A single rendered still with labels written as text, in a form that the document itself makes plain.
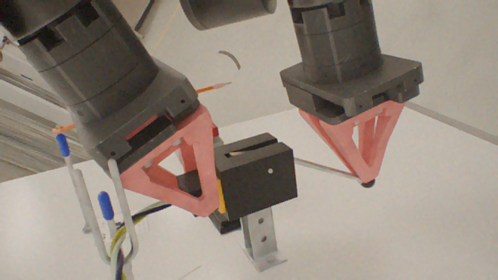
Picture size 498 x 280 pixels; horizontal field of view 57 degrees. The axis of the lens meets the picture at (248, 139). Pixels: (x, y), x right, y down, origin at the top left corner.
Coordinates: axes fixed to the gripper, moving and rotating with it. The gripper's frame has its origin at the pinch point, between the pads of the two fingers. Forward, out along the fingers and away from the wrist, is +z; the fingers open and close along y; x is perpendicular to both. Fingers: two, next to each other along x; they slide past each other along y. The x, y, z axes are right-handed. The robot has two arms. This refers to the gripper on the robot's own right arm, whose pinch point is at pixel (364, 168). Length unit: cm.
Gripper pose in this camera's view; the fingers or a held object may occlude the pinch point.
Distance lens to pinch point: 39.6
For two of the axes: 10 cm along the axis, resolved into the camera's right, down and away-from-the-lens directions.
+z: 2.8, 8.6, 4.3
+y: 3.8, 3.1, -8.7
